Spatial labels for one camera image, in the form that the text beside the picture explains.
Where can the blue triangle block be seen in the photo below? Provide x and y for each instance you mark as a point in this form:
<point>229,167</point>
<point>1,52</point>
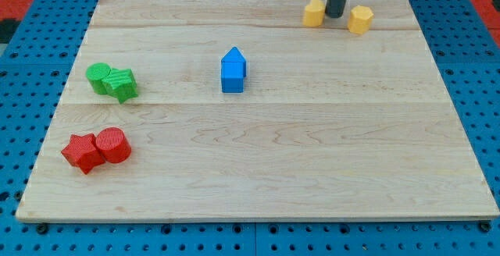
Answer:
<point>234,55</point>

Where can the yellow hexagon block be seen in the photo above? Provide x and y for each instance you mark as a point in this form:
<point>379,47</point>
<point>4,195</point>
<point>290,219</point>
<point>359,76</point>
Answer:
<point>360,19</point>

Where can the light wooden board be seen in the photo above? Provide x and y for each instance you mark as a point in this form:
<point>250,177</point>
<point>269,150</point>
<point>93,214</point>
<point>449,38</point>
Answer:
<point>331,126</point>

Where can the yellow heart block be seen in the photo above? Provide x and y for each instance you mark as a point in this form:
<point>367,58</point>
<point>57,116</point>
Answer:
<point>314,12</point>

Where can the red star block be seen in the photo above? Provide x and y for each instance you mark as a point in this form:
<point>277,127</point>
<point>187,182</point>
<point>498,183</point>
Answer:
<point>81,152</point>

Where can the blue cube block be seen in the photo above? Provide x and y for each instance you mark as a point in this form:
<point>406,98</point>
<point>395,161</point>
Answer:
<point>232,77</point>

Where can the green star block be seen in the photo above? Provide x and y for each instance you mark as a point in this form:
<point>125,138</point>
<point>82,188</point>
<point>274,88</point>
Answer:
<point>121,84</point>

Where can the green cylinder block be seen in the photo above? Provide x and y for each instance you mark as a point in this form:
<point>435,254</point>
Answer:
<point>95,75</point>

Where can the red cylinder block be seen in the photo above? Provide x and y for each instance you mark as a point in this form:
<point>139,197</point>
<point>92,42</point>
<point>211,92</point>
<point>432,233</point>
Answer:
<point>113,145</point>

